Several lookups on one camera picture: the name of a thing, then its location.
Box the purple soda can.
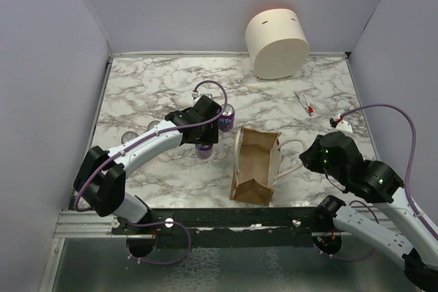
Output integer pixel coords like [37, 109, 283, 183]
[218, 104, 235, 132]

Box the silver top soda can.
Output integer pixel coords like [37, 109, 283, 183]
[195, 144, 214, 159]

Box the red soda can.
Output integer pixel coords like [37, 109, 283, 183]
[120, 131, 139, 144]
[147, 120, 161, 131]

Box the brown canvas bag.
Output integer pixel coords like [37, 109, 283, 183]
[228, 126, 307, 207]

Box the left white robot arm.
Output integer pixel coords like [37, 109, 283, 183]
[73, 95, 222, 234]

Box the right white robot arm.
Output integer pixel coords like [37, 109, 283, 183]
[299, 131, 437, 291]

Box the red and white pen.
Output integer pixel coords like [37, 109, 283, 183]
[303, 94, 313, 116]

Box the cream cylindrical container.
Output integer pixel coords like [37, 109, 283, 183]
[245, 8, 310, 80]

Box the black mounting rail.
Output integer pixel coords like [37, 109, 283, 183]
[112, 207, 339, 249]

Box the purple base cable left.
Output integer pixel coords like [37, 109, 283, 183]
[119, 220, 192, 266]

